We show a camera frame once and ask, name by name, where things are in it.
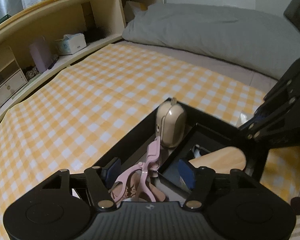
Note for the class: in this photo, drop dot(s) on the dark cloth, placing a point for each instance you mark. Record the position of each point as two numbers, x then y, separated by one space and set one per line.
298 15

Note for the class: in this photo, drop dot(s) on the yellow checked blanket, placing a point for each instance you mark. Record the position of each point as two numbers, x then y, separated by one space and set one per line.
90 105

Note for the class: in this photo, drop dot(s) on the long wooden shelf unit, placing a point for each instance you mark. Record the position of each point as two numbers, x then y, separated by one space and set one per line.
52 17

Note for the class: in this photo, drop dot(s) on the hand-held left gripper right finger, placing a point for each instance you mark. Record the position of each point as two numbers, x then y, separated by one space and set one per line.
187 176

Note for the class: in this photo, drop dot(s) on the white tissue box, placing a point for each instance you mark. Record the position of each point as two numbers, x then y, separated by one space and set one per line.
71 43

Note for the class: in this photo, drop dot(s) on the pink eyelash curler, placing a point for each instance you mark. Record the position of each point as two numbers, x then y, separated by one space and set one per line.
153 152

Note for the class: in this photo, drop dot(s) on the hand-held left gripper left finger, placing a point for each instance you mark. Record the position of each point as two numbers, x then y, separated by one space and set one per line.
113 171

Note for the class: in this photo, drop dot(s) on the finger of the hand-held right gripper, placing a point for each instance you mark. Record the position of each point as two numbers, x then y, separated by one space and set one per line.
287 87
285 127

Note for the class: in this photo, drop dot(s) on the black fluffy item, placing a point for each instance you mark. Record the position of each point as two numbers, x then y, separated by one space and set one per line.
96 35

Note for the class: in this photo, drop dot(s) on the oval wooden case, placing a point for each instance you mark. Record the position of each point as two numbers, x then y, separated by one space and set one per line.
222 158

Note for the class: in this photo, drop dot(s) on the beige bed mattress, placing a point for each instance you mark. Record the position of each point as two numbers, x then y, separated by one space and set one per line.
227 70

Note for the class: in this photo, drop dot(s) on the small black box with insert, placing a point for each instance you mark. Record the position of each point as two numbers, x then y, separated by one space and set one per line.
175 162

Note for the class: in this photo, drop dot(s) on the white bag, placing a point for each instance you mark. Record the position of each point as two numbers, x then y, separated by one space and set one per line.
135 11

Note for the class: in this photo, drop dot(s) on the dark green case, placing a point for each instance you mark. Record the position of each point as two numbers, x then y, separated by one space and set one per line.
1 21

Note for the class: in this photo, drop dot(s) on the large black cardboard box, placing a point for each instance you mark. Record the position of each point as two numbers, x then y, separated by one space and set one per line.
130 141

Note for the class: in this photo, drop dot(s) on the grey pillow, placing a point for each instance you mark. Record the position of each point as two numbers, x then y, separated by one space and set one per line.
202 30

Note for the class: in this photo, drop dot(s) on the beige egg-shaped device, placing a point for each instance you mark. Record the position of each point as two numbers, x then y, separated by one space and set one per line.
171 127

